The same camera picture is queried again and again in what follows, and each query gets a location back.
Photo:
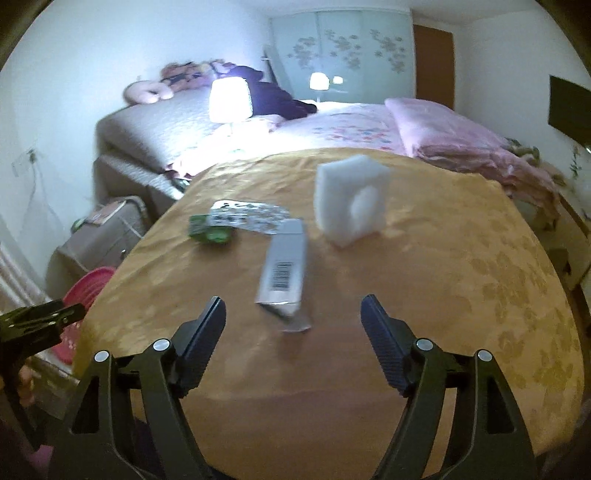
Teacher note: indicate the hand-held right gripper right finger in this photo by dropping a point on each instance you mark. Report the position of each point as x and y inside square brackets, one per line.
[383, 346]

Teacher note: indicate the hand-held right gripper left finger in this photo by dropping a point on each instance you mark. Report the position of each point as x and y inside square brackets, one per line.
[203, 341]

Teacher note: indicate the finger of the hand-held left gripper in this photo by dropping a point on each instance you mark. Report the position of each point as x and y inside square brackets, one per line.
[32, 311]
[51, 323]

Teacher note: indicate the pink plastic basket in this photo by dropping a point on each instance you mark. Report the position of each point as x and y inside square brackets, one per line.
[78, 295]

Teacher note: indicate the grey cardboard box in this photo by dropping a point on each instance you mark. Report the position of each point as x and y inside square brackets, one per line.
[281, 263]

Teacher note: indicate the grey suitcase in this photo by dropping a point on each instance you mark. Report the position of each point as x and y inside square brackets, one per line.
[97, 240]

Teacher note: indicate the green packet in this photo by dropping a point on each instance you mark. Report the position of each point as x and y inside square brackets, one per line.
[212, 233]

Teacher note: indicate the silver patterned packet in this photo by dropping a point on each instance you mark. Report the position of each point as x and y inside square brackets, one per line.
[254, 214]

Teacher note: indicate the white foam block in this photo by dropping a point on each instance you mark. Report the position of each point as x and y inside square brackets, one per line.
[332, 203]

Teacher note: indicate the grey patterned pillow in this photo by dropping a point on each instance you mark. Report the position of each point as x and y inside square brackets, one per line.
[152, 129]

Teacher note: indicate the folded pink quilt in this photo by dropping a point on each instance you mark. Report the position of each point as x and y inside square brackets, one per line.
[438, 134]

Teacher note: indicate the wooden bedside cabinet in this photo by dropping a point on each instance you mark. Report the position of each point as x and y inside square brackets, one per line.
[570, 230]

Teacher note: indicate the floral pink bedsheet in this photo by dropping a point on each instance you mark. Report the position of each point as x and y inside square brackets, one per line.
[341, 129]

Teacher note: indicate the greenish cloth item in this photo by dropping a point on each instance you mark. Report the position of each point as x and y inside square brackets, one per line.
[521, 153]

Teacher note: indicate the white table lamp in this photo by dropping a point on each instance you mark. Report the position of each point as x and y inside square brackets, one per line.
[228, 99]

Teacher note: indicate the pink neck pillow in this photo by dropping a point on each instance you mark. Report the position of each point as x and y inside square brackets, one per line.
[143, 92]

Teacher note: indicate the dark clothing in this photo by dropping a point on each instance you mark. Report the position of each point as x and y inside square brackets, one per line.
[277, 99]

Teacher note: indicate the artificial pink rose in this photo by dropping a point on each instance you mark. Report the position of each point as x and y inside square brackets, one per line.
[575, 161]

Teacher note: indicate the pile of plush toys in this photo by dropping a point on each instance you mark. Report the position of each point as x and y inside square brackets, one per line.
[189, 74]

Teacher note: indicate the brown wooden door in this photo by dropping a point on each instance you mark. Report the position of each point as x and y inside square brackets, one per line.
[434, 64]

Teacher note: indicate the floral sliding wardrobe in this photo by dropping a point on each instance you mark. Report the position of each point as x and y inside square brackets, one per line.
[341, 50]

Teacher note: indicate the wall outlet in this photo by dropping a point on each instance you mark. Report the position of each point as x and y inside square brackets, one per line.
[23, 161]

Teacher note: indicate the padded bed frame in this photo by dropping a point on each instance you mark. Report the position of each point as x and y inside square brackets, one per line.
[134, 180]

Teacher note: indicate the black wall television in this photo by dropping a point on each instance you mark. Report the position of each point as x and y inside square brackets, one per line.
[570, 110]

